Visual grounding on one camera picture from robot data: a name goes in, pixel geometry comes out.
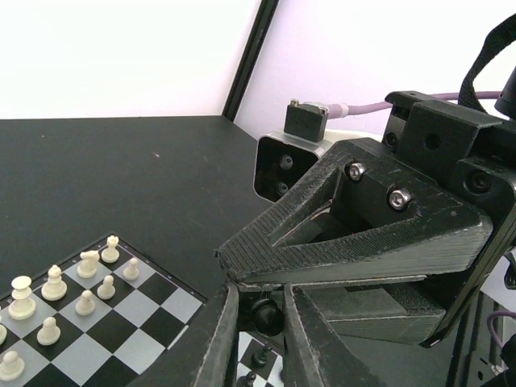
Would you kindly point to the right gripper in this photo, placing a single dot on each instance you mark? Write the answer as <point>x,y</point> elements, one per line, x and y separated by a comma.
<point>359,214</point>

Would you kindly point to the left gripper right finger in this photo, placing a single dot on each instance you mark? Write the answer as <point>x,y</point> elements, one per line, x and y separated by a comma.
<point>314,354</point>

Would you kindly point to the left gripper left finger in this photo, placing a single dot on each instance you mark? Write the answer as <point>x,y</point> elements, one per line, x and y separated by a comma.
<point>220,347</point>

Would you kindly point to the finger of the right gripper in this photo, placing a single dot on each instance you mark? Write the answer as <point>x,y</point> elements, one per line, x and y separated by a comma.
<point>397,313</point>

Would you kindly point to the black pawn edge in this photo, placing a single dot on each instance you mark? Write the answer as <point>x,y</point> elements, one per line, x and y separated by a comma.
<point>247,380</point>

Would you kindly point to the black pawn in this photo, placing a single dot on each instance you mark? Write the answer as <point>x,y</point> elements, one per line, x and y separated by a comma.
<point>260,358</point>
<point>267,317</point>

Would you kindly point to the black white chessboard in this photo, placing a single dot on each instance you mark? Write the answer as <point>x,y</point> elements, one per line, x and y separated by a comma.
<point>115,344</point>

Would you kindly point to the white pawn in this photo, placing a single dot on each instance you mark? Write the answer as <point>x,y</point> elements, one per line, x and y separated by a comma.
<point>85,305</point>
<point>49,333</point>
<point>12,366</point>
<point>131,271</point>
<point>106,290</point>

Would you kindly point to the white rook right corner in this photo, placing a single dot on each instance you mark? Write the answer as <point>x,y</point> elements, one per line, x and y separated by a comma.
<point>110,253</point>

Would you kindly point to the white bishop right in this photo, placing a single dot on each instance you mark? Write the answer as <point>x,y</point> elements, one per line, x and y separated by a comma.
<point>54,288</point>

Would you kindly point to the white king piece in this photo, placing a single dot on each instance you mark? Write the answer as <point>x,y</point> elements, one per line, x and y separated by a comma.
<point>22,306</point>

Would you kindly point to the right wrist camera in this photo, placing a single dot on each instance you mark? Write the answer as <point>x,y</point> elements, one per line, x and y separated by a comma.
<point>283,157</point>

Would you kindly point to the black frame post right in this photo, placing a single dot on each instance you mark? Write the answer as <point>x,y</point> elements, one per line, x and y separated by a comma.
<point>256,38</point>

